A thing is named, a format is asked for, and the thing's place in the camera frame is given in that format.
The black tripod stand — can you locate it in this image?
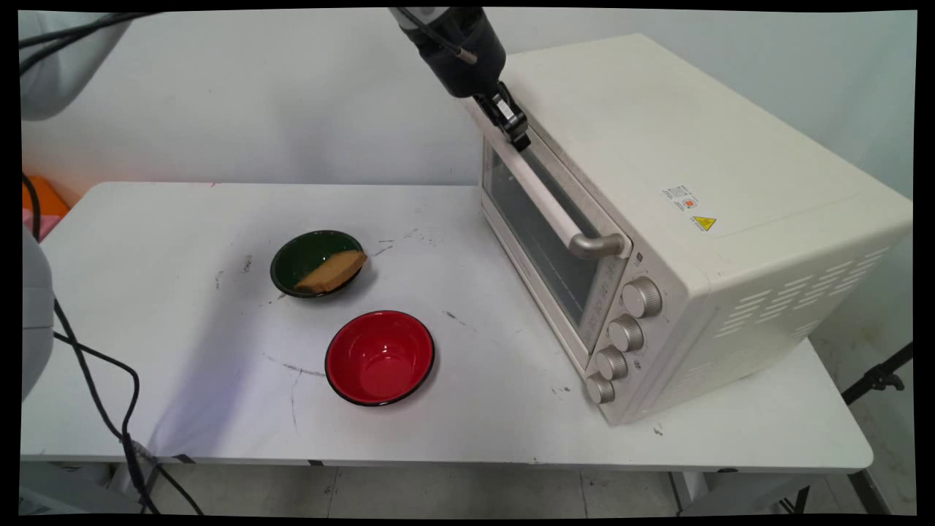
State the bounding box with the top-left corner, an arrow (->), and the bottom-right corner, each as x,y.
840,342 -> 915,407

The glass oven door with handle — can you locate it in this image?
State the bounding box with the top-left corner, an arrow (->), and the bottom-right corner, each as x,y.
467,99 -> 633,371

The silver oven knob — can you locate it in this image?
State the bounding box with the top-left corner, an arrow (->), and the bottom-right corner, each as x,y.
595,346 -> 630,381
622,277 -> 663,319
586,373 -> 617,405
608,315 -> 646,353

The cream white toaster oven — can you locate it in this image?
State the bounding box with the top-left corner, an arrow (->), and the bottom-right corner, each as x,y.
467,33 -> 914,427

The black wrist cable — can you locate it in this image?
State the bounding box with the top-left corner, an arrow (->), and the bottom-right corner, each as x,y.
394,9 -> 480,65

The brown bread slice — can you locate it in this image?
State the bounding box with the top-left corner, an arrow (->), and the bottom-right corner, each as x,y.
294,249 -> 368,294

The black cable bundle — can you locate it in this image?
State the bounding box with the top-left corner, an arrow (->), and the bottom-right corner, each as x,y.
20,174 -> 207,517

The orange box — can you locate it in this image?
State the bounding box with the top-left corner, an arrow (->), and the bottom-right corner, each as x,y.
22,175 -> 71,221

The white table leg frame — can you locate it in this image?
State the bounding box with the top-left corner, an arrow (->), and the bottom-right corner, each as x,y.
668,470 -> 888,517

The dark green bowl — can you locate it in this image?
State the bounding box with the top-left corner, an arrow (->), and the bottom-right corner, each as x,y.
270,230 -> 365,299

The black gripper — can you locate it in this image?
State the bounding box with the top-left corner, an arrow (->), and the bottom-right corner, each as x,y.
406,9 -> 532,153

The red bowl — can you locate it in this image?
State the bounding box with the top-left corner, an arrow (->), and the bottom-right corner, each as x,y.
324,310 -> 436,407

